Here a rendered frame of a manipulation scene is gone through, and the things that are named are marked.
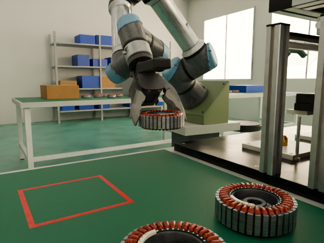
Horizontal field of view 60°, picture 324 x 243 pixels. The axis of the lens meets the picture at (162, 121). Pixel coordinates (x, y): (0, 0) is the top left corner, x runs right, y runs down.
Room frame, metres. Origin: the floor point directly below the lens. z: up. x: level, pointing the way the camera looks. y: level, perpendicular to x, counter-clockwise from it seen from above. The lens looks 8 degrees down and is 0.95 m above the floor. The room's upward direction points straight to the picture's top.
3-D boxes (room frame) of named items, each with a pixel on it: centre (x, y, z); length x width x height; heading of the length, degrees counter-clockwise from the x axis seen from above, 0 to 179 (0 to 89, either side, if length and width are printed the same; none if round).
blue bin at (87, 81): (6.81, 1.78, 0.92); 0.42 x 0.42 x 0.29; 33
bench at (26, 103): (3.56, 0.62, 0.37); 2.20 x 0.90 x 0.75; 122
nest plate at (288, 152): (0.72, -0.32, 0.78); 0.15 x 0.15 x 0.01; 32
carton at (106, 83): (7.04, 1.42, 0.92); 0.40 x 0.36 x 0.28; 33
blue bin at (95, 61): (6.93, 1.58, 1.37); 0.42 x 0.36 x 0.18; 35
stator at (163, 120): (0.67, 0.00, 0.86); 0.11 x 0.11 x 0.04
